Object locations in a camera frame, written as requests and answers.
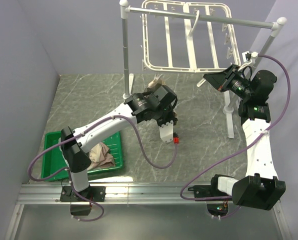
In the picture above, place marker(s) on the white clip drying hanger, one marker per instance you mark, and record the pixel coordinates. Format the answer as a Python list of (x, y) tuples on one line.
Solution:
[(171, 44)]

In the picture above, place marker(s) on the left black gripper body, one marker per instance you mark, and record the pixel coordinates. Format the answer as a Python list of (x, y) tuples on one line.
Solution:
[(165, 115)]

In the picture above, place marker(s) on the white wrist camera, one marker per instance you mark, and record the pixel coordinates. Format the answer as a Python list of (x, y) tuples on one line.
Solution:
[(167, 133), (249, 59)]

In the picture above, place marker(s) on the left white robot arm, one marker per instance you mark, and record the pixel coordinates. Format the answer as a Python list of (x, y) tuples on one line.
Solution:
[(154, 101)]

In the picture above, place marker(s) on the taupe beige underwear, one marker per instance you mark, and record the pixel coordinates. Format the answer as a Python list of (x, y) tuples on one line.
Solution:
[(155, 84)]

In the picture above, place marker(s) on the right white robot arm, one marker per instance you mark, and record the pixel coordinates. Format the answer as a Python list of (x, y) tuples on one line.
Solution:
[(261, 187)]

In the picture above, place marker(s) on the green plastic tray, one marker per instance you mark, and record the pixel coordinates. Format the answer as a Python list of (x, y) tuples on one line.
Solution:
[(53, 160)]

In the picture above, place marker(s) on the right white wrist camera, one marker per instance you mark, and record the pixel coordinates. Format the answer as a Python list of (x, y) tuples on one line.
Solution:
[(249, 59)]

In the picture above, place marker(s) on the aluminium rail base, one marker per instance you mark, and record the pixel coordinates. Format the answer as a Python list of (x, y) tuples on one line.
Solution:
[(139, 211)]

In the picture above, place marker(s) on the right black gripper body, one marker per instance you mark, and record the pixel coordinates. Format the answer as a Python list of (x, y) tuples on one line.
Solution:
[(239, 86)]

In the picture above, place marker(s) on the beige pink underwear pile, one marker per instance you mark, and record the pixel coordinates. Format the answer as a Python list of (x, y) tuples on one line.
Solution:
[(100, 157)]

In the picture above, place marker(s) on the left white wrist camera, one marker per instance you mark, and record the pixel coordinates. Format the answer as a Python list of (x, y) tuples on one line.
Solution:
[(167, 133)]

